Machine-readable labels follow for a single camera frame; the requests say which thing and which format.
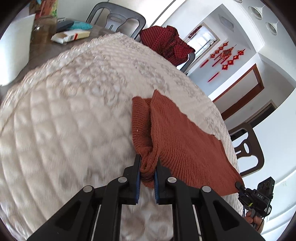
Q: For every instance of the glass jar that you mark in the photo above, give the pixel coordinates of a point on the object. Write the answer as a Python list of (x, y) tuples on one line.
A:
[(43, 29)]

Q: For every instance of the person's right hand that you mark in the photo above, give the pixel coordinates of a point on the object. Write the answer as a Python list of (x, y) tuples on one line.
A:
[(254, 220)]

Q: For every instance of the red Chinese knot decoration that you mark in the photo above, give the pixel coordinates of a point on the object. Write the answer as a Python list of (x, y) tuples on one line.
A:
[(224, 57)]

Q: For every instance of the chair under red garment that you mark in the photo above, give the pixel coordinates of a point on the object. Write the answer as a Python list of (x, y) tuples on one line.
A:
[(191, 58)]

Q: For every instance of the grey plastic chair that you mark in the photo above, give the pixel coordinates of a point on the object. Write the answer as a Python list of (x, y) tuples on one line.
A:
[(118, 15)]

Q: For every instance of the green patterned bag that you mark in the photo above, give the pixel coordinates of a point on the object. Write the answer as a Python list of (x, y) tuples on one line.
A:
[(46, 8)]

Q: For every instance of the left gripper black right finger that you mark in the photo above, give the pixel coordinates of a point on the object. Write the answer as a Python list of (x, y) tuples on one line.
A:
[(199, 214)]

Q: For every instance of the white and red carton box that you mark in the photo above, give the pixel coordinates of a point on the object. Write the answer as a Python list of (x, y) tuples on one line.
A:
[(70, 36)]

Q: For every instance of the red chili string decoration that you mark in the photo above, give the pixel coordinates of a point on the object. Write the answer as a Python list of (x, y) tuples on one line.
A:
[(194, 32)]

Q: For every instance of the rust orange knit sweater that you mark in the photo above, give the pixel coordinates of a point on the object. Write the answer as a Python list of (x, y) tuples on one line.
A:
[(161, 133)]

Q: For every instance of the teal crocheted cloth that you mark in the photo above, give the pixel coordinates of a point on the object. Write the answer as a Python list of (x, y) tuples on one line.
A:
[(81, 26)]

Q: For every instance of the dark brown wooden chair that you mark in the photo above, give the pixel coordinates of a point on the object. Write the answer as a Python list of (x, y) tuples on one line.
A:
[(248, 147)]

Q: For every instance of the red checkered garment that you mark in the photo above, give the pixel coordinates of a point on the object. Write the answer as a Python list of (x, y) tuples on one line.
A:
[(166, 42)]

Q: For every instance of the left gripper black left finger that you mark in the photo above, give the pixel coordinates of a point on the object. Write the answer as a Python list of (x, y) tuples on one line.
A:
[(94, 213)]

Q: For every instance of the white paper sheet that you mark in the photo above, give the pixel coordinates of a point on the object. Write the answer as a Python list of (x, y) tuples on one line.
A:
[(15, 48)]

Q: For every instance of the cream quilted table cover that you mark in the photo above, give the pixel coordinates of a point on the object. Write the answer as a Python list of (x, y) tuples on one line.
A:
[(68, 124)]

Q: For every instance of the brown wooden door frame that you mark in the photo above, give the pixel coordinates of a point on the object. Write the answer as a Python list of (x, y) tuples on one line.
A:
[(240, 93)]

